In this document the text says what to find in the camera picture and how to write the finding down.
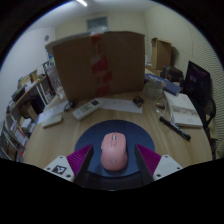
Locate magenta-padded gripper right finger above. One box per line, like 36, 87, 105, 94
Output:
134, 143, 184, 186

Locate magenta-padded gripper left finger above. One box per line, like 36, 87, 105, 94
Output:
43, 143, 95, 188

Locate pink computer mouse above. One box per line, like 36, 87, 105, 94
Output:
100, 131, 129, 172

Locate dark blue mouse pad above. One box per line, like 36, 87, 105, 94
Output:
73, 119, 156, 192

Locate black marker pen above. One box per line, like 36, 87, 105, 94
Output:
159, 115, 192, 142

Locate small white block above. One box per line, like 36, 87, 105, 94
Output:
41, 114, 64, 129

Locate white book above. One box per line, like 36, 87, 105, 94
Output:
163, 90, 204, 129

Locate white paper sheet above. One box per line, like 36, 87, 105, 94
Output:
36, 99, 69, 124
99, 97, 144, 114

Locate shelf unit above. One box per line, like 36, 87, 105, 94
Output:
0, 59, 59, 163

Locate small black clip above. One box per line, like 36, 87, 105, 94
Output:
132, 95, 145, 108

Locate dark blue book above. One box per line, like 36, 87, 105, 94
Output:
144, 73, 183, 97

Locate black office chair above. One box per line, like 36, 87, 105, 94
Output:
182, 60, 218, 134

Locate large brown cardboard box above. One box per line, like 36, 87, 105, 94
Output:
45, 30, 147, 103

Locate open tall cardboard box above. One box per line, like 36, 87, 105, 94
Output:
150, 37, 173, 72

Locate window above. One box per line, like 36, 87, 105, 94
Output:
85, 15, 109, 33

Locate ceiling light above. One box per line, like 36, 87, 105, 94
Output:
75, 0, 89, 8

